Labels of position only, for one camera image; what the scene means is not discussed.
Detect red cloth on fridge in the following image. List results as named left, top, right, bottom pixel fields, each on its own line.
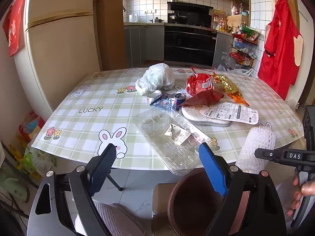
left=3, top=0, right=25, bottom=56

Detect clear plastic food tray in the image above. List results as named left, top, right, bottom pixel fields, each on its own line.
left=132, top=108, right=212, bottom=176

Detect black oven stove unit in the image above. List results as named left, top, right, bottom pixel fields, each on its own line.
left=164, top=24, right=217, bottom=67

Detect pink trash bin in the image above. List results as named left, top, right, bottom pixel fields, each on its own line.
left=167, top=167, right=250, bottom=236

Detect gold foil snack wrapper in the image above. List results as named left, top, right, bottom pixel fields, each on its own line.
left=213, top=74, right=249, bottom=106

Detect black range hood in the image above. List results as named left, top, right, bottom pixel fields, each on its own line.
left=167, top=2, right=214, bottom=28

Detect grey lower kitchen cabinets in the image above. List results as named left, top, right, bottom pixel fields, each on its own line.
left=124, top=22, right=164, bottom=68

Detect beige two-door refrigerator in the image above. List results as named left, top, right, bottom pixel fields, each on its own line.
left=13, top=0, right=100, bottom=120

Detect white plastic bag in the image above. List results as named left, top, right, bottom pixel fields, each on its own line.
left=135, top=63, right=175, bottom=96

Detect white insole with label card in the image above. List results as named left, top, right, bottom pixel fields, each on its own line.
left=181, top=102, right=259, bottom=127

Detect white green shopping bag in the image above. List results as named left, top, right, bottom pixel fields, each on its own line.
left=216, top=65, right=254, bottom=77

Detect white foam net sleeve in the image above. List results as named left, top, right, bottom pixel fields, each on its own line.
left=235, top=126, right=277, bottom=174

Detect steel pot on counter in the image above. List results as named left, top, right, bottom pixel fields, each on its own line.
left=150, top=18, right=164, bottom=23

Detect person's right hand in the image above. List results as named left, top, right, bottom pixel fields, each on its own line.
left=286, top=180, right=315, bottom=217

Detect dark red plastic wrapper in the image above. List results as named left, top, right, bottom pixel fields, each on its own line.
left=180, top=89, right=224, bottom=107

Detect blue white crumpled wrapper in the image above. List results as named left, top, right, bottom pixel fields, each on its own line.
left=147, top=90, right=186, bottom=110

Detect checked bunny tablecloth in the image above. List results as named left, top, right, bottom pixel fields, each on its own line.
left=31, top=66, right=306, bottom=172

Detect red apron on hook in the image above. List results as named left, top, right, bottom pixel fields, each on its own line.
left=258, top=0, right=303, bottom=99

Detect wire rack with snacks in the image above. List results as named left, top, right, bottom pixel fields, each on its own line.
left=221, top=22, right=261, bottom=69

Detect white electric kettle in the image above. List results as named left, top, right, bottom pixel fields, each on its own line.
left=129, top=14, right=138, bottom=23

